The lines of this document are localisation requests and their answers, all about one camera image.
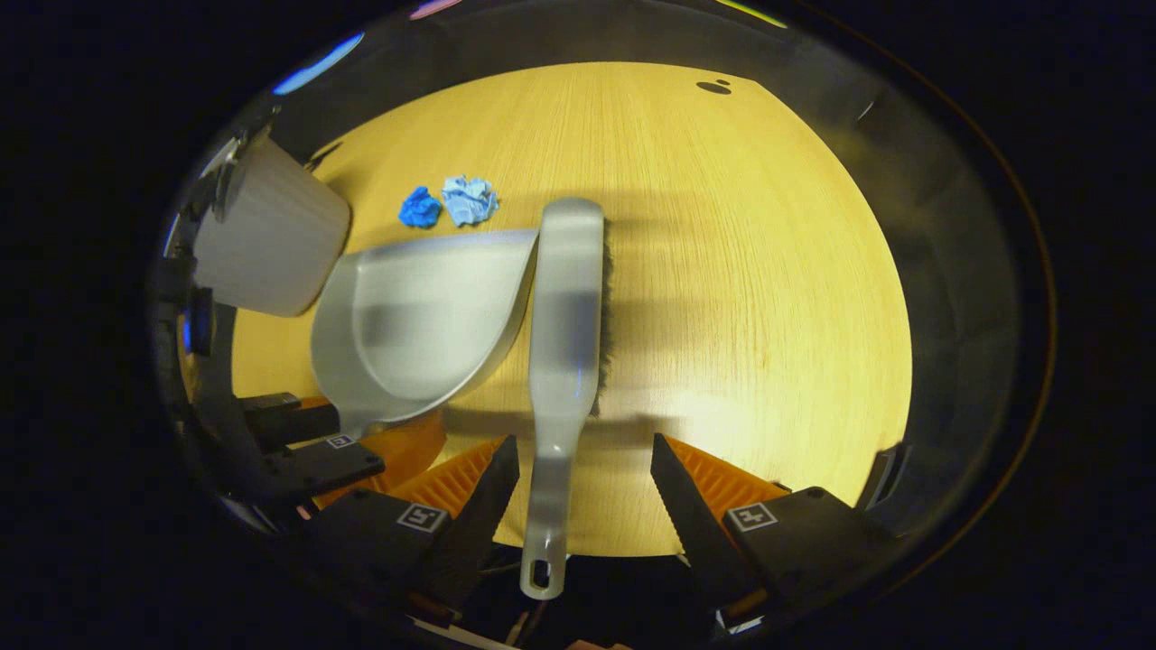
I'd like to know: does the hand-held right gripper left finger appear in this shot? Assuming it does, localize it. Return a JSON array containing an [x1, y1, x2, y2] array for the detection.
[[303, 435, 522, 624]]

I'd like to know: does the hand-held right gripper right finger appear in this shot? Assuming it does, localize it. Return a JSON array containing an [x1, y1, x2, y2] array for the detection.
[[650, 433, 895, 633]]

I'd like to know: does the white dustpan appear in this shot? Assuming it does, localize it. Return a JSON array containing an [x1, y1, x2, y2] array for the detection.
[[310, 228, 540, 443]]

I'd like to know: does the white garbage bin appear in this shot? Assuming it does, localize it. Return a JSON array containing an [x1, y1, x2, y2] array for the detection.
[[194, 135, 351, 319]]

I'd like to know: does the small white broom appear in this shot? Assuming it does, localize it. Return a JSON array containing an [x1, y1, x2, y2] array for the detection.
[[519, 198, 615, 601]]

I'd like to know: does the dark blue paper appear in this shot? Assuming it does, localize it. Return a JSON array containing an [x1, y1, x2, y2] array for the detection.
[[398, 186, 443, 229]]

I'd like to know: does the light blue paper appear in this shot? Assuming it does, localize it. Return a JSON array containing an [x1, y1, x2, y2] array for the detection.
[[441, 175, 499, 228]]

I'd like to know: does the black backdrop cloth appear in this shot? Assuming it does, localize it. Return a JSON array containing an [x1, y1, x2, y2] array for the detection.
[[163, 0, 1053, 579]]

